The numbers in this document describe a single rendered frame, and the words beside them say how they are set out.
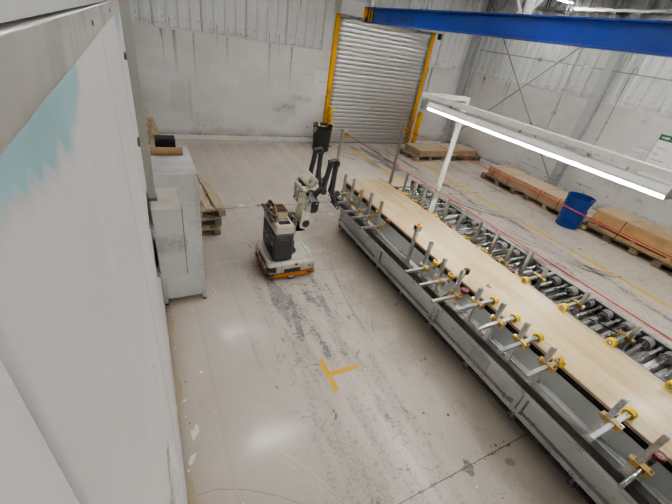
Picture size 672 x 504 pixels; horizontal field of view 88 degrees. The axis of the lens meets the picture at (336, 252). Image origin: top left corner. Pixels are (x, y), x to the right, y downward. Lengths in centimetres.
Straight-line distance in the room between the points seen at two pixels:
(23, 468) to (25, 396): 4
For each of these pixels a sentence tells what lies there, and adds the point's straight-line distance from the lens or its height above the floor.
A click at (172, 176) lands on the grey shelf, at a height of 153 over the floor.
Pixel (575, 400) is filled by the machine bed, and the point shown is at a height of 72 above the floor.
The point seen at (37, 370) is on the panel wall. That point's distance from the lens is 27.
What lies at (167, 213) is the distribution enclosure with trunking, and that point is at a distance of 276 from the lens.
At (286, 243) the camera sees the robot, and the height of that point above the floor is 56.
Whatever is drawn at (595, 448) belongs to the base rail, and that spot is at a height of 70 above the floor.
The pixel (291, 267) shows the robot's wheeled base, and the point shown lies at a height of 20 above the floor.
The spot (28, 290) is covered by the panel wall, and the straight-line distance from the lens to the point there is 27.
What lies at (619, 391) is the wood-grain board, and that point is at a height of 90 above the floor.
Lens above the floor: 288
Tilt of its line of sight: 32 degrees down
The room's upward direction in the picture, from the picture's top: 10 degrees clockwise
